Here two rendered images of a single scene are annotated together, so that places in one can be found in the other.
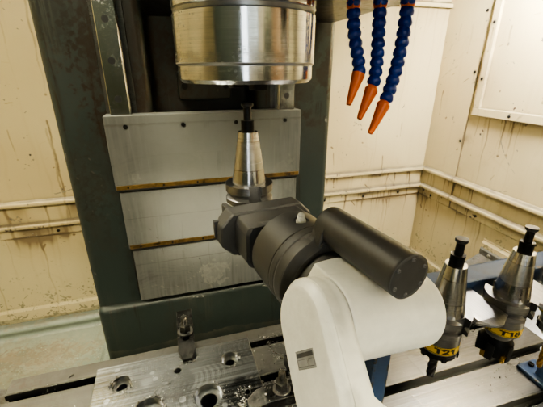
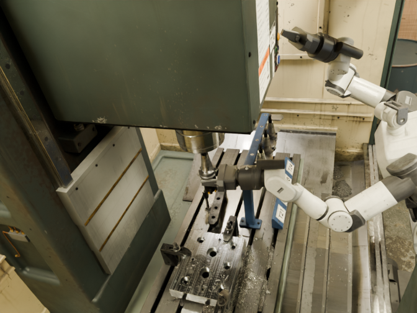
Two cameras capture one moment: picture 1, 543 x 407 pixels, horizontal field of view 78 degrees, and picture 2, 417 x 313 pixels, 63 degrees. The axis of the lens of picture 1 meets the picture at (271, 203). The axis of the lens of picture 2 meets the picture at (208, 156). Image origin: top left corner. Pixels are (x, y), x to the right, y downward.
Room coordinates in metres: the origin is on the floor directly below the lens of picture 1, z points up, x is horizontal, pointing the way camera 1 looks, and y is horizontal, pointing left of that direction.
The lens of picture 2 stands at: (-0.18, 0.73, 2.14)
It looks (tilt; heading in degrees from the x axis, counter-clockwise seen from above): 38 degrees down; 310
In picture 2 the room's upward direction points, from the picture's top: 10 degrees counter-clockwise
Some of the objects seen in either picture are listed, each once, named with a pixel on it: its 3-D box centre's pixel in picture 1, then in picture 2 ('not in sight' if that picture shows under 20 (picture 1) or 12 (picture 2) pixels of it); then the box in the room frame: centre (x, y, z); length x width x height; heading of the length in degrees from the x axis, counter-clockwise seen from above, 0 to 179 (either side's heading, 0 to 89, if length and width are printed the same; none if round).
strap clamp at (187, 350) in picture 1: (187, 342); (177, 253); (0.55, 0.18, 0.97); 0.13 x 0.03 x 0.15; 16
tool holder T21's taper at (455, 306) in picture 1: (450, 287); (260, 158); (0.36, -0.23, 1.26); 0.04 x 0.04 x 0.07
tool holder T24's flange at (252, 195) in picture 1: (249, 190); (207, 171); (0.43, 0.03, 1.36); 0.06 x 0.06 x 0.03
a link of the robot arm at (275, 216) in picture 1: (281, 239); (235, 177); (0.34, -0.01, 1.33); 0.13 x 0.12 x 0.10; 115
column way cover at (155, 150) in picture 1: (214, 207); (118, 195); (0.86, 0.16, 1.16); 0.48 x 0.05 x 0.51; 106
